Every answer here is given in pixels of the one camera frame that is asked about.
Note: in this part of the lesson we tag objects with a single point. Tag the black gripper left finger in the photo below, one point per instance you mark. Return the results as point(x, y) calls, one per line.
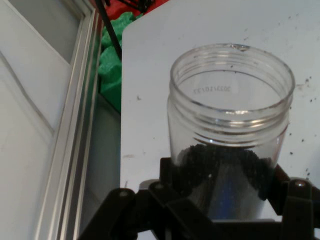
point(125, 212)

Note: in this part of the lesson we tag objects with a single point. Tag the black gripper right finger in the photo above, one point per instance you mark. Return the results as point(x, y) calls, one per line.
point(297, 207)

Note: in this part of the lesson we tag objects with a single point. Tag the clear jar with black granules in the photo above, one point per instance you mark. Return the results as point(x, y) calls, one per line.
point(225, 155)

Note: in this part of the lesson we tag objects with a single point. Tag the green foam puzzle piece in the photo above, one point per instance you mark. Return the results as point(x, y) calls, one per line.
point(110, 67)

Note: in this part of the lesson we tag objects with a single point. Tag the black tripod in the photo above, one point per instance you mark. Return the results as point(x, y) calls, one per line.
point(111, 32)

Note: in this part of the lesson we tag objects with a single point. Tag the red foam puzzle mat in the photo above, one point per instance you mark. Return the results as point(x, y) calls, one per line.
point(117, 10)

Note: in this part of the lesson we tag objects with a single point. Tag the aluminium wall rail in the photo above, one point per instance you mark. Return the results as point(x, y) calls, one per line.
point(75, 125)

